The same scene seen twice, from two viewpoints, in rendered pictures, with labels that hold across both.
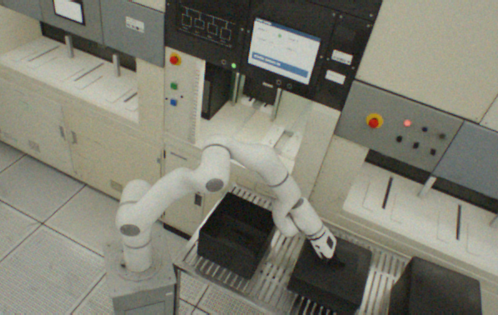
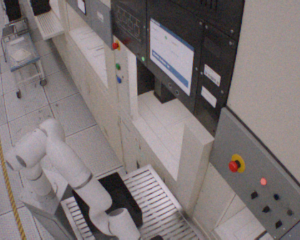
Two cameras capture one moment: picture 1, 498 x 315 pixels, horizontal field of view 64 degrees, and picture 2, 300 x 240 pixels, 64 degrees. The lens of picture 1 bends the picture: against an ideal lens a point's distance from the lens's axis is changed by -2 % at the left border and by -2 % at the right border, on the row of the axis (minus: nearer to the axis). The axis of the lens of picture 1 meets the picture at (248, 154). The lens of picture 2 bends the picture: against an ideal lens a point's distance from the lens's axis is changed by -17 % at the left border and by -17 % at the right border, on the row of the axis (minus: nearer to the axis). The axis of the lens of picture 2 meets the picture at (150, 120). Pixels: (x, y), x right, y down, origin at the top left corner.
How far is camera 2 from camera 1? 105 cm
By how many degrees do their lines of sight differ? 31
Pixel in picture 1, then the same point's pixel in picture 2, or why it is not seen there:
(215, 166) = (22, 145)
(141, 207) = (12, 154)
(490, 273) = not seen: outside the picture
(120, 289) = (24, 198)
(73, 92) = (89, 58)
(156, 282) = (43, 206)
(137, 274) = (36, 195)
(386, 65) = (252, 100)
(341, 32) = (209, 44)
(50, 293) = not seen: hidden behind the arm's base
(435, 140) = (284, 213)
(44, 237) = not seen: hidden behind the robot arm
